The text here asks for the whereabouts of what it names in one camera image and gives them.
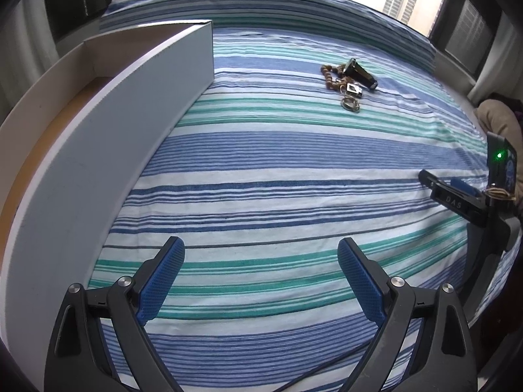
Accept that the black watch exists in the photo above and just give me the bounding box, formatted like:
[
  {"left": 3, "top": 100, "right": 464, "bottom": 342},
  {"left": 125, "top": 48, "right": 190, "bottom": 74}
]
[{"left": 342, "top": 58, "right": 378, "bottom": 90}]

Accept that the white curtain left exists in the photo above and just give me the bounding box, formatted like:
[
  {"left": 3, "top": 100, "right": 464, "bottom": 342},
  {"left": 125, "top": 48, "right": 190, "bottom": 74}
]
[{"left": 1, "top": 0, "right": 59, "bottom": 118}]

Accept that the white cardboard box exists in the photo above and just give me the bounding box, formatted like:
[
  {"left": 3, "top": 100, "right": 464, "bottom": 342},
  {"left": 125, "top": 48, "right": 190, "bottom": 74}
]
[{"left": 1, "top": 20, "right": 214, "bottom": 389}]

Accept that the white curtain right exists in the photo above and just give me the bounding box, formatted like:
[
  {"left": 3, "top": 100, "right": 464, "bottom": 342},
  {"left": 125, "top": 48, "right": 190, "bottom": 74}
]
[{"left": 467, "top": 12, "right": 522, "bottom": 105}]

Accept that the white curtain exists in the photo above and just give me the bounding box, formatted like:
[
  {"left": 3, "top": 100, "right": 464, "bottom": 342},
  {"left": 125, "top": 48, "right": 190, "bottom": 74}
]
[
  {"left": 467, "top": 12, "right": 522, "bottom": 105},
  {"left": 1, "top": 0, "right": 59, "bottom": 118}
]

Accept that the beige pillow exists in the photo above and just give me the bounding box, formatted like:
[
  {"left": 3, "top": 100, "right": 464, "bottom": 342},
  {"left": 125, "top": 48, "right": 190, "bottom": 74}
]
[{"left": 476, "top": 99, "right": 522, "bottom": 203}]

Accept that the brown wooden bead bracelet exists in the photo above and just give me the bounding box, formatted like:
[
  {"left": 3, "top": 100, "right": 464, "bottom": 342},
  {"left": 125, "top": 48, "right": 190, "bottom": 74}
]
[{"left": 320, "top": 63, "right": 344, "bottom": 92}]

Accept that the striped blue green bedsheet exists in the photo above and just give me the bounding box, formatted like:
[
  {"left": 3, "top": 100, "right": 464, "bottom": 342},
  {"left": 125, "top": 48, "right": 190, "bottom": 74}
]
[{"left": 89, "top": 0, "right": 488, "bottom": 391}]

